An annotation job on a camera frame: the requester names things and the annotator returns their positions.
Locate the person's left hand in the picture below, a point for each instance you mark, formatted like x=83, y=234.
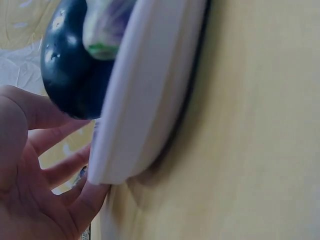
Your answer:
x=35, y=197

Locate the person's left thumb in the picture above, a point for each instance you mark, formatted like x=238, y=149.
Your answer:
x=37, y=110

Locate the white plastic tray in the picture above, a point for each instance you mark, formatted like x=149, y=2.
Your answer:
x=142, y=87

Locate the glossy dark purple eggplant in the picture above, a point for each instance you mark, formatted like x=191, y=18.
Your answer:
x=65, y=82

